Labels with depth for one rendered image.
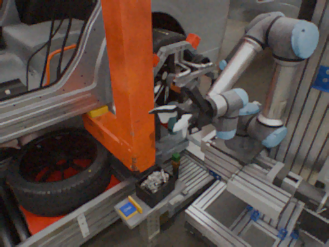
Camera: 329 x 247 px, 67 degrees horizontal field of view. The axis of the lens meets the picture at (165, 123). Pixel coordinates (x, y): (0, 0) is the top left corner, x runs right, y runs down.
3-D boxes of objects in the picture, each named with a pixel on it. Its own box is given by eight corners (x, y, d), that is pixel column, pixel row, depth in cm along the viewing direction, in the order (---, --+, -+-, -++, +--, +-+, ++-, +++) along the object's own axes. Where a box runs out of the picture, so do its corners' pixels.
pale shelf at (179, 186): (168, 173, 169) (168, 170, 168) (186, 188, 159) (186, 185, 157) (114, 210, 146) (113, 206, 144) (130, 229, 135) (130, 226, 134)
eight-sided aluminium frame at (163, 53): (193, 98, 224) (198, 36, 193) (199, 101, 220) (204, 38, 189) (145, 121, 194) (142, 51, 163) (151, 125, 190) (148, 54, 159)
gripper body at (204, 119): (187, 136, 80) (216, 125, 86) (187, 112, 76) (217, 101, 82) (175, 127, 86) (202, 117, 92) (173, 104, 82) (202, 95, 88)
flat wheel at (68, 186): (71, 141, 223) (65, 118, 210) (130, 168, 195) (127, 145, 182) (-3, 190, 177) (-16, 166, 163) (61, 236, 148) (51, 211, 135)
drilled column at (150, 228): (151, 231, 180) (149, 192, 157) (160, 241, 174) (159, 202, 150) (140, 240, 175) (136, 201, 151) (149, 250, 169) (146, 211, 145)
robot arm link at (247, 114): (241, 119, 135) (247, 96, 127) (261, 131, 125) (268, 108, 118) (225, 125, 130) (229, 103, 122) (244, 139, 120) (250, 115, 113)
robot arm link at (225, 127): (220, 123, 106) (223, 100, 100) (239, 137, 98) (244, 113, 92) (205, 128, 103) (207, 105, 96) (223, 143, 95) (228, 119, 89)
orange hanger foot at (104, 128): (103, 120, 205) (96, 81, 186) (141, 151, 173) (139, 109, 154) (84, 128, 196) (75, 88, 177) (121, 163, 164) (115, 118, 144)
